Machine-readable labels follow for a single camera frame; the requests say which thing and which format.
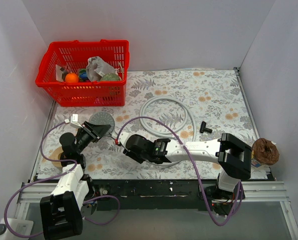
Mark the grey shower head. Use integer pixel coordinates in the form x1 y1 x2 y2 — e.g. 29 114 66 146
89 111 117 141

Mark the grey shower hose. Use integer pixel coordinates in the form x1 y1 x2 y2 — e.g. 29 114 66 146
139 96 196 168

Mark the black pipe fitting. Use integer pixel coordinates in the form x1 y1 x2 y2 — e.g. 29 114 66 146
199 121 213 134

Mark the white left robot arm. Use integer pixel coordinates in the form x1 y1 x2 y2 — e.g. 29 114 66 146
40 121 111 240

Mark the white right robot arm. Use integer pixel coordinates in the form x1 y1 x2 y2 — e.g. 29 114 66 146
117 132 252 199

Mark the brown tape roll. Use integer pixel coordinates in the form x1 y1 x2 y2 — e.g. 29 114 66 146
49 146 63 171

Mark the green round fruit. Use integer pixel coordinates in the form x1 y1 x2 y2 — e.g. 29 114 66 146
100 73 122 82

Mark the orange fruit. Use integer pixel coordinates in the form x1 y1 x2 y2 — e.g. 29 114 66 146
65 73 79 83

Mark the crumpled grey paper bag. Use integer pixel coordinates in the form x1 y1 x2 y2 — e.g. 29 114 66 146
86 56 116 82

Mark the floral table mat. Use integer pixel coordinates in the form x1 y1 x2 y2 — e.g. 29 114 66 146
37 69 257 180

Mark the red plastic basket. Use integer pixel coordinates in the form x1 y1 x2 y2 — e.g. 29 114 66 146
35 39 130 107

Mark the white box device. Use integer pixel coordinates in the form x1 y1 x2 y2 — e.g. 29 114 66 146
0 217 34 240

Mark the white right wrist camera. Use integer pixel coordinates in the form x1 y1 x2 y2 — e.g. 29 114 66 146
115 131 130 148

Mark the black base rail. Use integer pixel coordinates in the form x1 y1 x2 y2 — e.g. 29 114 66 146
63 178 277 212

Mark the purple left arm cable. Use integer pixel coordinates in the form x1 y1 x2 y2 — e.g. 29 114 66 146
4 121 121 238

